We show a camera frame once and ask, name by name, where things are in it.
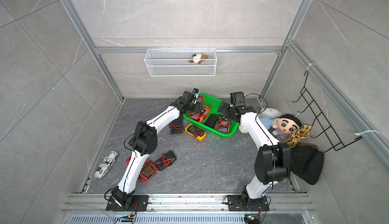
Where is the white wire wall basket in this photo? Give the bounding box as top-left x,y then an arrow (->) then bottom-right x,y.
144,48 -> 217,77

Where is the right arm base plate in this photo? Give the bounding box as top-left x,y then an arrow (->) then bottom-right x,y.
223,195 -> 269,212

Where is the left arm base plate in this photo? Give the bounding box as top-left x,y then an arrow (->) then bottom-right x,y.
105,195 -> 149,211

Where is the red flat multimeter case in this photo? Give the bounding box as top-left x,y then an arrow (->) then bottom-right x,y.
138,160 -> 158,183

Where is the yellow multimeter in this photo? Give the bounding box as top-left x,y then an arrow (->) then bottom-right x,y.
185,124 -> 207,141

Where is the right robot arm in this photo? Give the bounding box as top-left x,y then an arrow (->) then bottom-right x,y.
228,92 -> 291,209

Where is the green plastic basket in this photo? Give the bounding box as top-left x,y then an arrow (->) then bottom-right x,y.
183,93 -> 239,138

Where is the black multimeter far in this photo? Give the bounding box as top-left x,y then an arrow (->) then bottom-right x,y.
169,123 -> 184,135

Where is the white black patterned tool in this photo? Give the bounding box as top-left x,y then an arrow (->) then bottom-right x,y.
94,151 -> 119,179

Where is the black wire wall rack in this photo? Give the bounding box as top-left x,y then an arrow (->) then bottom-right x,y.
292,71 -> 363,153

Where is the small brown white plush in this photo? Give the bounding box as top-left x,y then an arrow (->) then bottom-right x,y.
189,53 -> 209,65

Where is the cartoon boy plush doll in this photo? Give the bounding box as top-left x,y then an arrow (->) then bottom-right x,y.
270,114 -> 302,138

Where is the white blue plush bear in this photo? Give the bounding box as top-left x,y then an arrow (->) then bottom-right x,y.
258,107 -> 282,130

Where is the black multimeter face down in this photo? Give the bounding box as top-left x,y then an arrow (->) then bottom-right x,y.
204,114 -> 219,129

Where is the red multimeter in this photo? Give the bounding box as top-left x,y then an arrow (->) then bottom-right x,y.
188,103 -> 204,122

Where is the black fabric bag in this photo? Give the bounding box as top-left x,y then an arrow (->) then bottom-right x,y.
291,145 -> 325,185

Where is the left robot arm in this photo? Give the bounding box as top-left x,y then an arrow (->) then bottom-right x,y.
109,88 -> 200,209

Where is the orange multimeter with leads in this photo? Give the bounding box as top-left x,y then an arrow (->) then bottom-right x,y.
199,105 -> 211,123

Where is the leopard print cloth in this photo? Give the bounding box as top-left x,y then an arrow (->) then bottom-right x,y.
285,125 -> 312,148

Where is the small black multimeter with leads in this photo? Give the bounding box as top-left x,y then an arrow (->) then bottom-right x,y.
155,151 -> 176,171

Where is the orange grey Victor multimeter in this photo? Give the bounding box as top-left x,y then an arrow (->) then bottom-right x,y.
216,117 -> 232,134

